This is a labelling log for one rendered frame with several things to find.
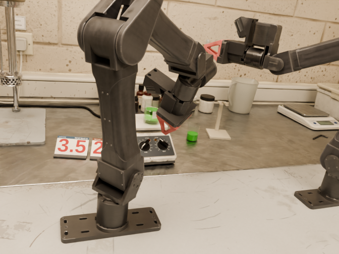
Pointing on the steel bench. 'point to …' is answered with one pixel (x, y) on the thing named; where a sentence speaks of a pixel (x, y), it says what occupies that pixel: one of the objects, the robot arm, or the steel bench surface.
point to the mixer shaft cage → (8, 77)
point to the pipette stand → (213, 133)
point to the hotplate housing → (157, 156)
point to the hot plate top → (146, 124)
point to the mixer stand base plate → (22, 126)
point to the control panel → (153, 151)
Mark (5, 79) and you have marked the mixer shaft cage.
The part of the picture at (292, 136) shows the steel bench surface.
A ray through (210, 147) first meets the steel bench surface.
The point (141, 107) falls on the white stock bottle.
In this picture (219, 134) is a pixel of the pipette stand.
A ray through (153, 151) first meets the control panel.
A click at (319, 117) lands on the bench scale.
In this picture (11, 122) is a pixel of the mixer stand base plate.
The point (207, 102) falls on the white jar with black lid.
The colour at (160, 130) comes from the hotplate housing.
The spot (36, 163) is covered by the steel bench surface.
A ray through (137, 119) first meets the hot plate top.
